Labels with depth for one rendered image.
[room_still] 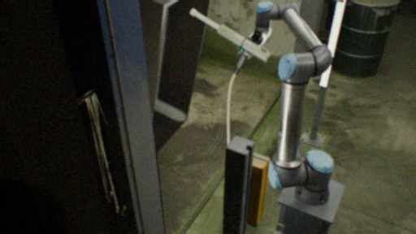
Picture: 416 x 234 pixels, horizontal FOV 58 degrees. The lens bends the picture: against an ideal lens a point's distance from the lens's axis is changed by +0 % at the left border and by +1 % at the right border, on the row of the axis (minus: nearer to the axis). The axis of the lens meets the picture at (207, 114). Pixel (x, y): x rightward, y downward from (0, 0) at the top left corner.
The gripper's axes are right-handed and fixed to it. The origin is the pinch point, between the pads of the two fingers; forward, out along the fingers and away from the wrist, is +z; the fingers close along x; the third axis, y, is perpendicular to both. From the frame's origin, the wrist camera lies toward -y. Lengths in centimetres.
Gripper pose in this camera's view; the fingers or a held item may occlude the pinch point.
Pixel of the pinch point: (245, 50)
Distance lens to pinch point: 203.4
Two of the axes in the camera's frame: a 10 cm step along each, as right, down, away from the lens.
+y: -3.5, 6.6, 6.6
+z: -4.2, 5.2, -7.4
